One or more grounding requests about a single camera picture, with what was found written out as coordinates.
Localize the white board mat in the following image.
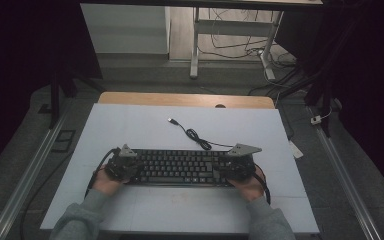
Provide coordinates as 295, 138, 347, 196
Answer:
40, 102, 321, 235

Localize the black computer keyboard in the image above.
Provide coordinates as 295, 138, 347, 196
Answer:
126, 148, 257, 188

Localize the right hand-held gripper black cable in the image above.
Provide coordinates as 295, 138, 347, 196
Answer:
251, 163, 272, 206

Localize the black metal stand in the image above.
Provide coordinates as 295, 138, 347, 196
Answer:
275, 9, 365, 138
47, 67, 106, 130

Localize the person's left hand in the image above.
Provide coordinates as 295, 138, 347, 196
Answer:
92, 165, 128, 196

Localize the black keyboard cable with plug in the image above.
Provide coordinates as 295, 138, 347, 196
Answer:
167, 117, 236, 152

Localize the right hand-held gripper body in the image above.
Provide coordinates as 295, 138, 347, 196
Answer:
222, 143, 263, 183

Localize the white desk frame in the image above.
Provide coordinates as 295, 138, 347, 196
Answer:
189, 6, 285, 81

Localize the white paper tag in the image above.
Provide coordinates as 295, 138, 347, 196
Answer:
287, 140, 305, 160

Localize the left hand-held gripper black cable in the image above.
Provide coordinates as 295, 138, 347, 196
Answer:
84, 147, 122, 198

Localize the wooden table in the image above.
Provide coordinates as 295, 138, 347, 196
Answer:
97, 91, 276, 110

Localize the hand-held gripper black cable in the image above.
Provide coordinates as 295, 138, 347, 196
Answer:
251, 163, 272, 206
84, 147, 122, 198

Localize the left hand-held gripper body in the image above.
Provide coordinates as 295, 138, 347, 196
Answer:
104, 143, 142, 183

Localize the person's right hand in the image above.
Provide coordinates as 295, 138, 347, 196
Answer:
227, 165, 267, 203

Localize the black floor cable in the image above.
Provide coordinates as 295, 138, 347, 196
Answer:
19, 151, 75, 240

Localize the white cabinet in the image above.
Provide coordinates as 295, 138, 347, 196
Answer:
80, 3, 171, 55

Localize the tangle of floor cables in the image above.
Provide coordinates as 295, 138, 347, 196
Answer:
197, 8, 311, 98

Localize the aluminium rail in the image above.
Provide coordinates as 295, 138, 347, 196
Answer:
307, 105, 383, 240
0, 109, 70, 240

